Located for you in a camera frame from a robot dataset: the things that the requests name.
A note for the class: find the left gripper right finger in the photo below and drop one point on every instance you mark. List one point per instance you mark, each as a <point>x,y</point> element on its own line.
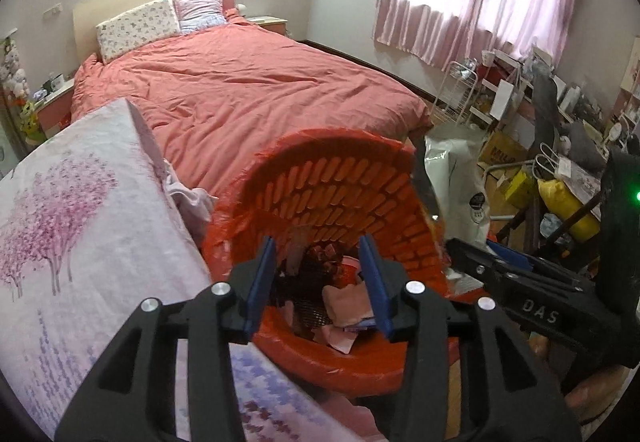
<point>506,393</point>

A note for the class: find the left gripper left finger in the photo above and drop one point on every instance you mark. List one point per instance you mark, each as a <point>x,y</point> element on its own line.
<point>129,394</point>

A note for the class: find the brown red wrapper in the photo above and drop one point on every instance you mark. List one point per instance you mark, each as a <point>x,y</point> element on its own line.
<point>323,258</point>

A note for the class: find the silver foil plastic bag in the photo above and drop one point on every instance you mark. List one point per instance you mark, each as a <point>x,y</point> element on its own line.
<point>448,182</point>

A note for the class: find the person's right hand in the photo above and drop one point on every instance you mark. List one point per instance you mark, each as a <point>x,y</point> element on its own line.
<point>594,397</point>

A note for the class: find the yellow bag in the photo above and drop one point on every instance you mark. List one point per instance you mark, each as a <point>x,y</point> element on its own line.
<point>561,201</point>

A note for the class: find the floral pink tablecloth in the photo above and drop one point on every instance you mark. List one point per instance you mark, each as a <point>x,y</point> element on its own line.
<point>88,231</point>

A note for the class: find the cardboard box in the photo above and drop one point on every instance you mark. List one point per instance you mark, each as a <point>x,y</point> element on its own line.
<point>502,149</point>

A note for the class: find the cluttered desk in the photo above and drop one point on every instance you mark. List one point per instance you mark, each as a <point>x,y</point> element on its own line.
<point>519,120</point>

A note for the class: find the red plastic laundry basket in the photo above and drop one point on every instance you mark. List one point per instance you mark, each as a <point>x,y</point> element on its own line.
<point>333,185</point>

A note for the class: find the left pink nightstand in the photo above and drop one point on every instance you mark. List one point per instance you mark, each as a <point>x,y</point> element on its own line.
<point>54,111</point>

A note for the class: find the bed with coral duvet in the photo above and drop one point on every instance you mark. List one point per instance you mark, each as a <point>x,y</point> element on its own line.
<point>217,97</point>

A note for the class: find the hanging plush toy stack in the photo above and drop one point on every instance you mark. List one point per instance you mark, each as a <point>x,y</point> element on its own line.
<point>18,96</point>

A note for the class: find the floral white pillow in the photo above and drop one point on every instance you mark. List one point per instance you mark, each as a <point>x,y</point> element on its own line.
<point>152,21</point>

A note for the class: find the striped pink pillow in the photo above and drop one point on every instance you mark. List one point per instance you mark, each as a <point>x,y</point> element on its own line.
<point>196,15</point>

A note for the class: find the white wire rack cart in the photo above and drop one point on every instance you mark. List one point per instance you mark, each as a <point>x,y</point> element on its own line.
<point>454,95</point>

